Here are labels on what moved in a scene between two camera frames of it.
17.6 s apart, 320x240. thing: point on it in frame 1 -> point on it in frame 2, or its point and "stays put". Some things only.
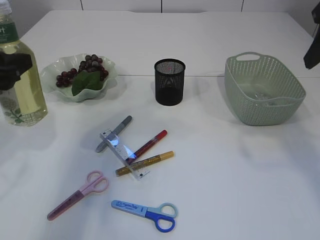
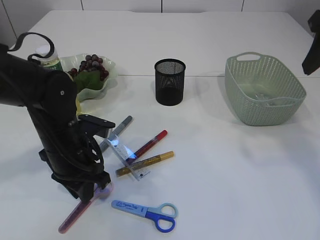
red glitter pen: (148, 144) stays put
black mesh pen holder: (169, 75) stays put
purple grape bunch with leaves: (89, 76) stays put
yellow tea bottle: (24, 102) -> (53, 62)
